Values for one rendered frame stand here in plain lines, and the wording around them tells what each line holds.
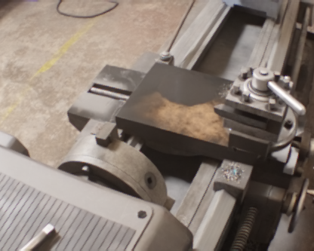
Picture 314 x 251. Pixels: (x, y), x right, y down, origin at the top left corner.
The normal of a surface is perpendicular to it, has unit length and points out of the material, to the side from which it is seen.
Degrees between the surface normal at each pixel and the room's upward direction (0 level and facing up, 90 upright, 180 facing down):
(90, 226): 0
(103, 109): 0
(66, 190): 0
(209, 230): 36
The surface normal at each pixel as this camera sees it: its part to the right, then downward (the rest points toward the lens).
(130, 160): 0.41, -0.54
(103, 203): -0.01, -0.73
